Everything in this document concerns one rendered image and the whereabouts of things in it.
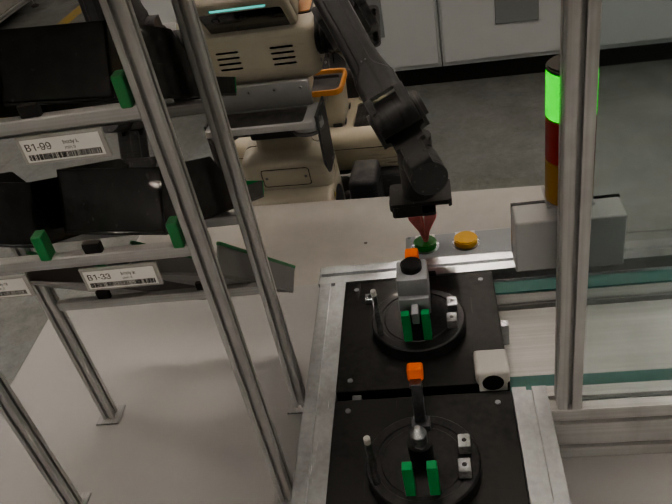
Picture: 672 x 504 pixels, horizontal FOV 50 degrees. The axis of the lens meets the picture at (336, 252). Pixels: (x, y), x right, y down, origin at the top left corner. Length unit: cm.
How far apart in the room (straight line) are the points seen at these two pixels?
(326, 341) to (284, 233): 47
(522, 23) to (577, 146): 329
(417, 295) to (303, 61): 76
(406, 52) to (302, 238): 265
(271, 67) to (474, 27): 248
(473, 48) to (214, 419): 316
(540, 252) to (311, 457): 40
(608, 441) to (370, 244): 64
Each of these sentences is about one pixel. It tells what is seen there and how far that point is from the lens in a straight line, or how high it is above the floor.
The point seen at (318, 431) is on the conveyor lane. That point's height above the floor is 95.
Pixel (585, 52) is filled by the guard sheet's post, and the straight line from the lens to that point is 72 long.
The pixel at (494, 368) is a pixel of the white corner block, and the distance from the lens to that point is 100.
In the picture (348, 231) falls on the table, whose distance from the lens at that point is 151.
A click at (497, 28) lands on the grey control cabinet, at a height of 29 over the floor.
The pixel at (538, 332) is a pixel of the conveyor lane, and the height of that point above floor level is 92.
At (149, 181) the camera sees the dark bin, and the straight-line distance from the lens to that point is 80.
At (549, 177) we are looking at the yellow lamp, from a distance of 80.
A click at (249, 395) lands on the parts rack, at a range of 91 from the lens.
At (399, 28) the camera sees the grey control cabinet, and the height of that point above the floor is 35.
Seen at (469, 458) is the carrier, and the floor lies 100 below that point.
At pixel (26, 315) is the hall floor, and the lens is 320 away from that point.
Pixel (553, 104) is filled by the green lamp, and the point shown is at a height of 138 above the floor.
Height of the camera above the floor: 172
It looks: 36 degrees down
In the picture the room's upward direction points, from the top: 12 degrees counter-clockwise
